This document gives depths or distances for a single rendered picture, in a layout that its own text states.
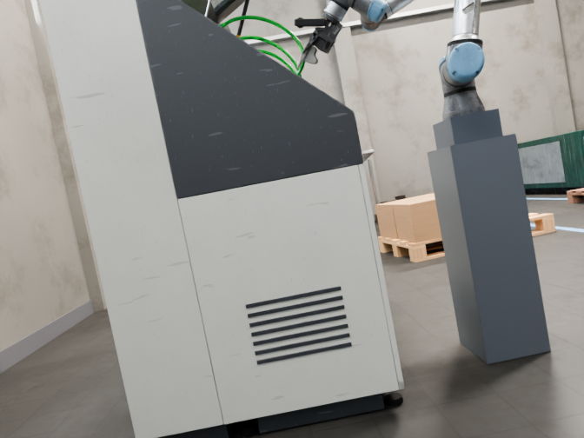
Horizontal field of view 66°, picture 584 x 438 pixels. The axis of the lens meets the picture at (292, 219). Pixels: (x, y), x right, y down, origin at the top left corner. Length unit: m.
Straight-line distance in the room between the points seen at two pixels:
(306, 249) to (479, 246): 0.66
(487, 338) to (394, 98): 6.57
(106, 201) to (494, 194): 1.30
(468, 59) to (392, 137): 6.33
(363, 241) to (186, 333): 0.62
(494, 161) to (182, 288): 1.15
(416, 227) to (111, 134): 2.79
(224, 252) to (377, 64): 6.96
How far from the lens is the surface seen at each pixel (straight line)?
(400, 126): 8.04
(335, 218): 1.40
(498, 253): 1.78
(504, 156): 1.78
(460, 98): 1.81
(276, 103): 1.42
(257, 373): 1.50
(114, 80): 1.51
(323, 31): 1.80
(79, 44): 1.58
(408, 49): 8.36
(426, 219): 3.82
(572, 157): 7.03
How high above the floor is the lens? 0.75
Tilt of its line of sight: 3 degrees down
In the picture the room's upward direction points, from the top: 11 degrees counter-clockwise
